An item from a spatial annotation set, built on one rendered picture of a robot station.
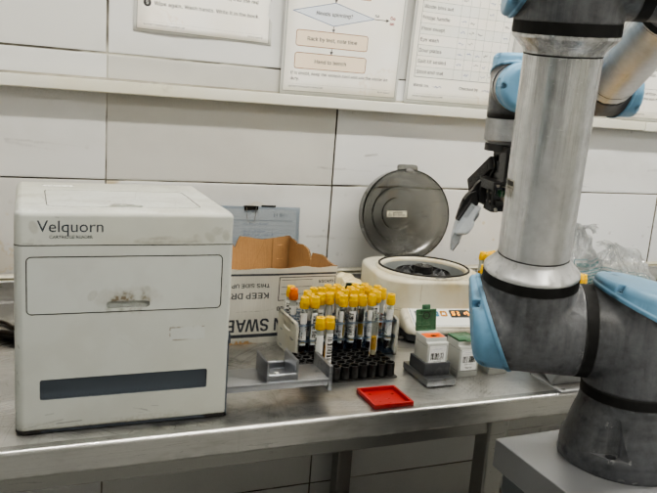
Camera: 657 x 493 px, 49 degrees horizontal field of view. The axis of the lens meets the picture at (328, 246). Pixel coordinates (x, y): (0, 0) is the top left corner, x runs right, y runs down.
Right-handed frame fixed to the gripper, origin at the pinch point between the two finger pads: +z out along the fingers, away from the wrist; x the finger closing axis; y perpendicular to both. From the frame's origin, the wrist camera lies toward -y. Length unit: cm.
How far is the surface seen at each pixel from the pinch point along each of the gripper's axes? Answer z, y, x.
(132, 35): -36, -37, -67
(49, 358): 8, 31, -71
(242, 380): 15, 22, -46
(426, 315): 10.0, 7.1, -13.2
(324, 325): 9.8, 13.0, -32.4
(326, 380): 16.0, 21.1, -33.0
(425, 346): 14.0, 11.9, -14.5
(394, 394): 19.7, 18.3, -21.2
